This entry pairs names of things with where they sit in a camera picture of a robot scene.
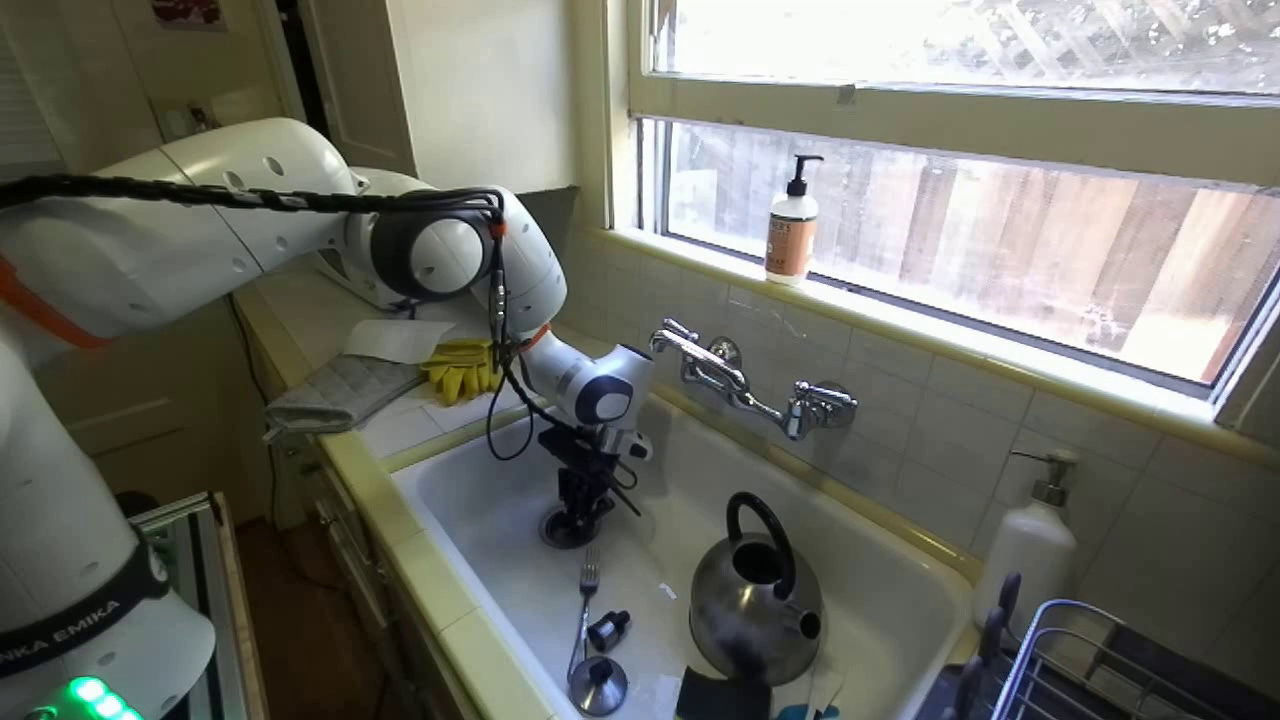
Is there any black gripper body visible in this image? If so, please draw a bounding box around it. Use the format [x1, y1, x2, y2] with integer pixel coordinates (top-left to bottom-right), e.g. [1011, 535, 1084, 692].
[540, 427, 654, 515]

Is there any metal sink stopper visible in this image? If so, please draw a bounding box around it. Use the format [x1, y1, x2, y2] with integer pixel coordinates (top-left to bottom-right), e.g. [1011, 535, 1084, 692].
[540, 510, 600, 546]

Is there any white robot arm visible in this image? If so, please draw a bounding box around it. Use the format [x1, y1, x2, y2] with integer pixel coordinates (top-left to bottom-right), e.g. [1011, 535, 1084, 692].
[0, 116, 650, 720]

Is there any small black object in sink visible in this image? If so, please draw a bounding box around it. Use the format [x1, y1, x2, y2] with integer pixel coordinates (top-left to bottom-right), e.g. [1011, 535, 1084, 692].
[589, 606, 634, 650]

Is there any white ceramic sink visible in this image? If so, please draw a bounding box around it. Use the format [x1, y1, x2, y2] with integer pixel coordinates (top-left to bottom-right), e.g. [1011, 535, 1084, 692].
[390, 397, 978, 720]

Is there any metal fork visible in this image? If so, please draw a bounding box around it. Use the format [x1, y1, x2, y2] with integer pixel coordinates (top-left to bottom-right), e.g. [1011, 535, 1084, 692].
[568, 552, 600, 670]

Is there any small metal strainer cup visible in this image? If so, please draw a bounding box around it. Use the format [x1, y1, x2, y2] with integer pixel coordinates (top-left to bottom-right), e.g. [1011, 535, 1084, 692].
[568, 655, 628, 716]

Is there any white folded towel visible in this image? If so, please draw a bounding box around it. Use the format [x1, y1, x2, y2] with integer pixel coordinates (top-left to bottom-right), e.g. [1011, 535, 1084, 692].
[265, 318, 454, 445]

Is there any dark sponge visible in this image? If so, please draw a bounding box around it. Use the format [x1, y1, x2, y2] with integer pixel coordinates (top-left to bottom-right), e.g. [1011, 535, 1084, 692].
[677, 668, 773, 720]

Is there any soap pump bottle on sill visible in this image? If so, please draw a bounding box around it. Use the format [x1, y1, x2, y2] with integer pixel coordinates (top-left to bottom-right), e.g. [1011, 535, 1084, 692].
[765, 152, 819, 278]

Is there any white dish soap bottle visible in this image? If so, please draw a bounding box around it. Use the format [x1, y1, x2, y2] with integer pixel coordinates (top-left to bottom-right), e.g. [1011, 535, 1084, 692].
[973, 448, 1076, 633]

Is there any dish drying rack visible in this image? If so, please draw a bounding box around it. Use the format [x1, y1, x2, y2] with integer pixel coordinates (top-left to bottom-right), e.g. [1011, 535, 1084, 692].
[918, 577, 1280, 720]

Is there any window with blinds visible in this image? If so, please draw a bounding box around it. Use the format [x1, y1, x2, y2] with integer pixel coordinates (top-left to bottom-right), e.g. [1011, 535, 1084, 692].
[573, 0, 1280, 433]

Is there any chrome wall faucet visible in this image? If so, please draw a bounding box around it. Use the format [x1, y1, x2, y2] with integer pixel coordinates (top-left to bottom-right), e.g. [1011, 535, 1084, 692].
[654, 318, 860, 438]

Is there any silver kettle black handle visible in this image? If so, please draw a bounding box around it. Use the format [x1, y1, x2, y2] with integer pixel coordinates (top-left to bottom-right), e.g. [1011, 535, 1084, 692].
[690, 493, 823, 686]

